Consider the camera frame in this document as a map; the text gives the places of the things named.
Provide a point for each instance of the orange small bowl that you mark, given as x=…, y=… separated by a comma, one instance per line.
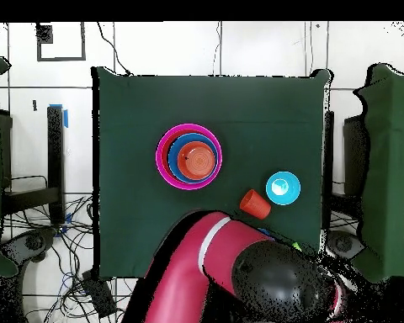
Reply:
x=197, y=160

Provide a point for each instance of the orange plastic cup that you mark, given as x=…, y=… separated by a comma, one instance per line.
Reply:
x=254, y=204

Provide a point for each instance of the light blue small bowl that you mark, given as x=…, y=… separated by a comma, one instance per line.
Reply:
x=282, y=188

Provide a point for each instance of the green plastic cup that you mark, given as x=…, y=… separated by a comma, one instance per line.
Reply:
x=296, y=246

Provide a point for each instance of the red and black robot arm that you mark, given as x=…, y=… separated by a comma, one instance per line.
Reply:
x=188, y=269

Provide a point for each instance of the blue medium bowl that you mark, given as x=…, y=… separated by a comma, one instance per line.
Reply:
x=172, y=161

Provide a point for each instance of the pink large bowl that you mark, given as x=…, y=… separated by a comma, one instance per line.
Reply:
x=159, y=158

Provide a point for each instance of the dark green tablecloth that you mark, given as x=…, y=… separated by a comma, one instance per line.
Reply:
x=138, y=117

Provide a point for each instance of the black power strip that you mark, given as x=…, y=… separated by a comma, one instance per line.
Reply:
x=99, y=296

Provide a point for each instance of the black floor stand base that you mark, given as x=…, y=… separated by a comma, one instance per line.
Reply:
x=33, y=242
x=345, y=244

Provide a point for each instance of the black post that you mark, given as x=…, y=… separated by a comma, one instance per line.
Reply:
x=329, y=151

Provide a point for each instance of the black frame with blue tape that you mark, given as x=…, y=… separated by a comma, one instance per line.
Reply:
x=55, y=151

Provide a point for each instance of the black square floor frame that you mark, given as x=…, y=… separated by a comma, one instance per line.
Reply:
x=44, y=33

